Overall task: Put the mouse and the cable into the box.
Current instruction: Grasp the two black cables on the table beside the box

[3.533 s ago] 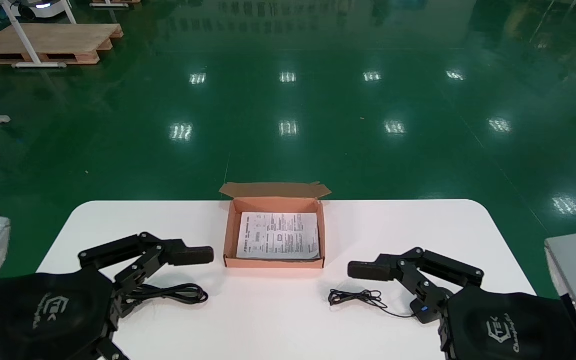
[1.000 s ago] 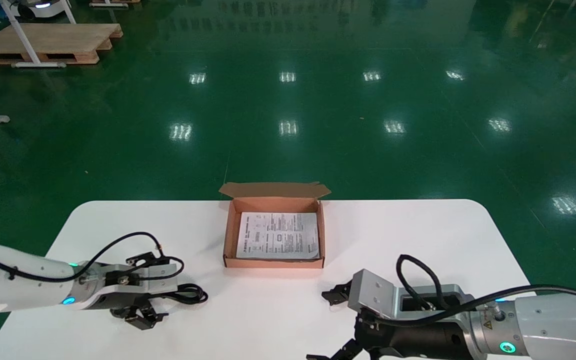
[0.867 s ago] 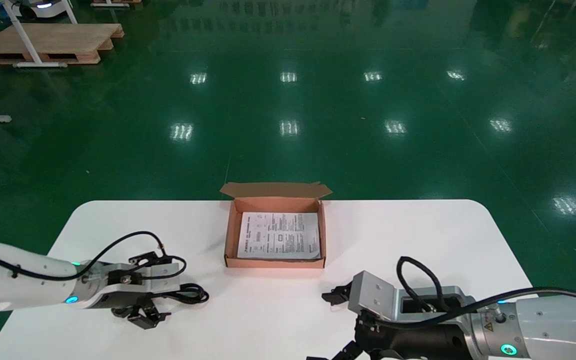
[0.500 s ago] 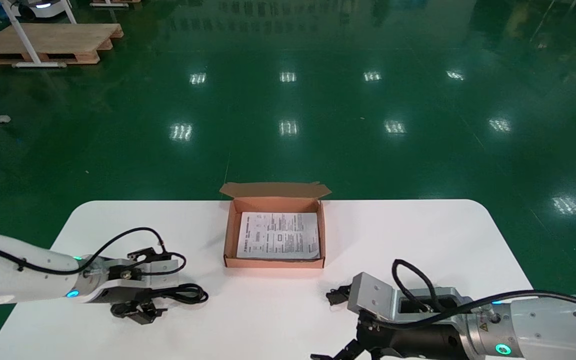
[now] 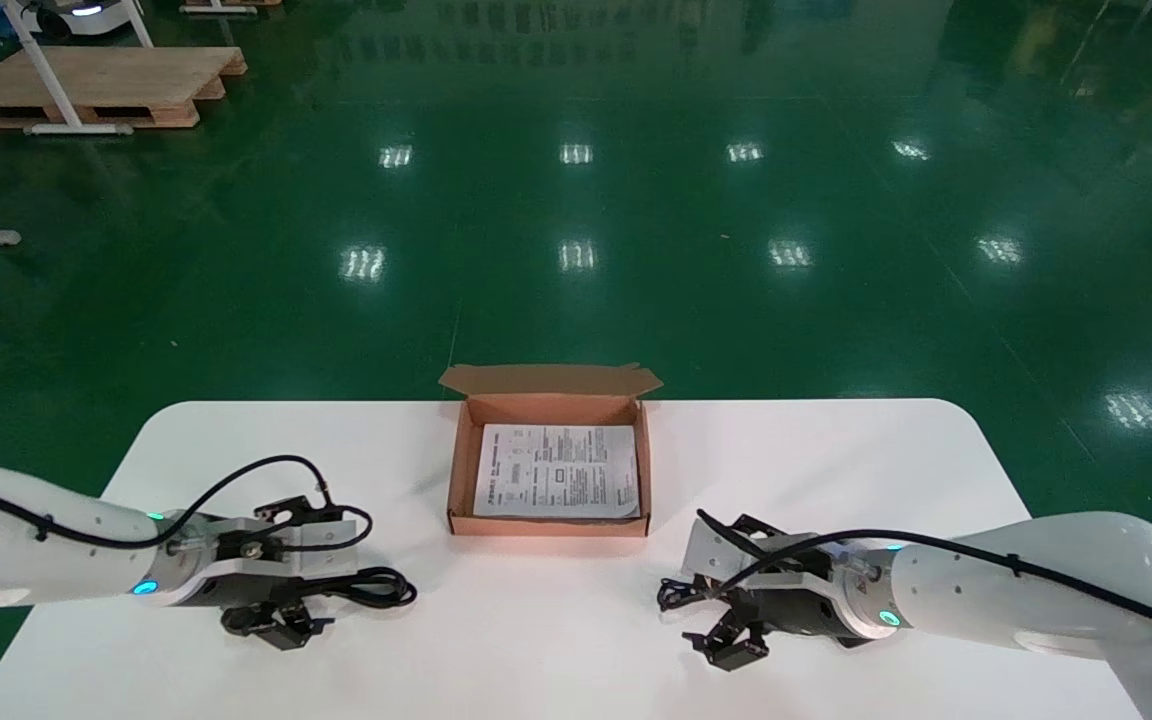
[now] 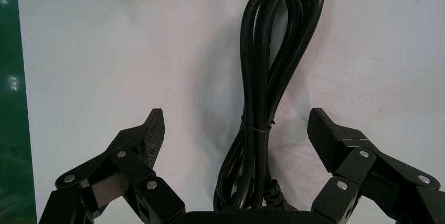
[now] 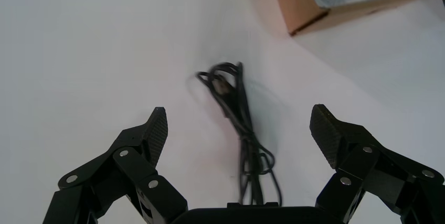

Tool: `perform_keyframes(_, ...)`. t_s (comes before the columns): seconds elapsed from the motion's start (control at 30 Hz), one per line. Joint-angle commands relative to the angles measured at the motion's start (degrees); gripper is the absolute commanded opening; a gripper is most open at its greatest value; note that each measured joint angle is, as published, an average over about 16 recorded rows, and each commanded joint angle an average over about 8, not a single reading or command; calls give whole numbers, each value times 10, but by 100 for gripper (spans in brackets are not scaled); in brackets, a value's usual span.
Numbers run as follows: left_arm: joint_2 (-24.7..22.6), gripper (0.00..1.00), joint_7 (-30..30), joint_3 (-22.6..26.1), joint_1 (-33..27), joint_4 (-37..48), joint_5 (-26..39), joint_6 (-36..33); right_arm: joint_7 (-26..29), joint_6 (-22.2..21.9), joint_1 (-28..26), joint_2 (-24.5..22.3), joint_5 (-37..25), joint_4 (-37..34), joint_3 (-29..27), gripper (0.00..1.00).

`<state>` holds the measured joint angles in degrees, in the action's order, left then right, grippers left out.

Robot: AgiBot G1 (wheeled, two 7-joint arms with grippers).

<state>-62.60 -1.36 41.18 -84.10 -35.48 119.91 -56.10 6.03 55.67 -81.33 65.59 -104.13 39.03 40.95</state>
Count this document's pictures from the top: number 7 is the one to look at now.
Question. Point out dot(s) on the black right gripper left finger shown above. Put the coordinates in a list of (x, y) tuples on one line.
[(132, 166)]

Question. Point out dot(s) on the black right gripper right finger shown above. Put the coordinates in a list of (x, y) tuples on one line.
[(365, 166)]

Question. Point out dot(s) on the orange cardboard storage box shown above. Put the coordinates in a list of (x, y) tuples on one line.
[(299, 10)]

